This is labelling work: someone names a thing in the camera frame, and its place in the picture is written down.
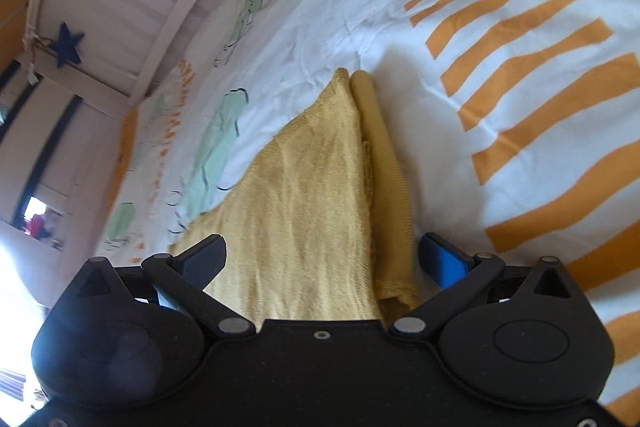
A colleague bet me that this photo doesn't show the mustard yellow knit sweater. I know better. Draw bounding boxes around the mustard yellow knit sweater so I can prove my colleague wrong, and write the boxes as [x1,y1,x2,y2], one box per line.
[171,69,419,323]

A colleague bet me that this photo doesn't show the white leaf-print duvet cover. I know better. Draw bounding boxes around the white leaf-print duvet cover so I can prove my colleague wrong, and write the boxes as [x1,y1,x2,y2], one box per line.
[96,0,639,425]

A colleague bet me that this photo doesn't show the dark blue star decoration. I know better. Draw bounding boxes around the dark blue star decoration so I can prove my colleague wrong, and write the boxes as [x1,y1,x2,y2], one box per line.
[48,23,85,69]

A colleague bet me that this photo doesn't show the red clothes beyond bed frame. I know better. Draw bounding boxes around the red clothes beyond bed frame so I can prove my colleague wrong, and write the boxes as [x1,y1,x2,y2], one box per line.
[25,210,63,251]

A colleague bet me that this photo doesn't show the white wooden bed frame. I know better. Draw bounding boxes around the white wooden bed frame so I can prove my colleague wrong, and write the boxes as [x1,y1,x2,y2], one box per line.
[0,0,302,308]

